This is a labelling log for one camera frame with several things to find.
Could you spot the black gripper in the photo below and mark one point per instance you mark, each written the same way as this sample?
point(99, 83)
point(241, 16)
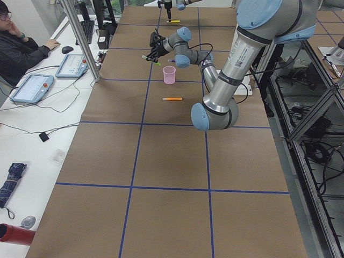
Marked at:
point(158, 49)
point(168, 6)

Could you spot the green highlighter pen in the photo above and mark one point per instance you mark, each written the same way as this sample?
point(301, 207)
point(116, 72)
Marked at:
point(158, 63)

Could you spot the orange highlighter pen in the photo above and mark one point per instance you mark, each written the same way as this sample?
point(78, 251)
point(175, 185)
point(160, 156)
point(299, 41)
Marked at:
point(172, 99)

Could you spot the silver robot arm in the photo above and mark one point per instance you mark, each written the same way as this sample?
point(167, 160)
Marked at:
point(180, 4)
point(259, 24)

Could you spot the black cardboard box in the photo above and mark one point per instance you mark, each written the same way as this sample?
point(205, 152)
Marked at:
point(103, 39)

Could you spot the black monitor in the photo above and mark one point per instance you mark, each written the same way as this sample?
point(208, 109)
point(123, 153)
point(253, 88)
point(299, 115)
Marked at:
point(100, 6)

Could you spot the black keyboard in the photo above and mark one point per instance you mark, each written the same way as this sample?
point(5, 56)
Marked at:
point(88, 29)

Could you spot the far teach pendant tablet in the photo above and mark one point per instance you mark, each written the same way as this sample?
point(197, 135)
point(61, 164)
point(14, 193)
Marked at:
point(72, 66)

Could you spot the teach pendant tablet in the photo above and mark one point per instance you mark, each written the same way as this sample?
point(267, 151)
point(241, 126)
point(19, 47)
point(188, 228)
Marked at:
point(72, 66)
point(33, 89)

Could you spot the black computer mouse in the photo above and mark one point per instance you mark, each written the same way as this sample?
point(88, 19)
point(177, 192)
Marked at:
point(66, 49)

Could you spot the near teach pendant tablet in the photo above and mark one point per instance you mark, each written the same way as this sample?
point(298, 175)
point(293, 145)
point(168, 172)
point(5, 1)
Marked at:
point(33, 89)

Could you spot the brown paper table cover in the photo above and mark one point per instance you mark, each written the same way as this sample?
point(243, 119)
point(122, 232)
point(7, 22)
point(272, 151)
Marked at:
point(140, 181)

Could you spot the small black usb hub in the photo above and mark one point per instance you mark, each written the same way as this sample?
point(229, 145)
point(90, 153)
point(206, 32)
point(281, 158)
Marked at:
point(44, 136)

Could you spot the seated person in black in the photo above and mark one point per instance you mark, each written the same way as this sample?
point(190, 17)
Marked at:
point(19, 53)

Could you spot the clear plastic lid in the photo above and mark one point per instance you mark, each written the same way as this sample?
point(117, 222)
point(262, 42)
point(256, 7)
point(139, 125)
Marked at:
point(57, 157)

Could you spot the dark blue folded umbrella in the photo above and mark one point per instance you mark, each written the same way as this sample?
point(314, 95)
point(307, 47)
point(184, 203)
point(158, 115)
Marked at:
point(15, 173)

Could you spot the red water bottle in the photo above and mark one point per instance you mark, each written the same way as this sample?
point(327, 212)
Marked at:
point(16, 235)

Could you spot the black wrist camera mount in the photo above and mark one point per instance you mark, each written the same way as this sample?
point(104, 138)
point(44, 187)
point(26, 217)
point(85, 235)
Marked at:
point(155, 39)

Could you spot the electronics board with wires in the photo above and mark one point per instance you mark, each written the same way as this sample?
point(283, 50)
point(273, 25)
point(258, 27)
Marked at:
point(100, 57)

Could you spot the aluminium frame post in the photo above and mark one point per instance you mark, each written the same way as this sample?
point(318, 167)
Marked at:
point(74, 21)

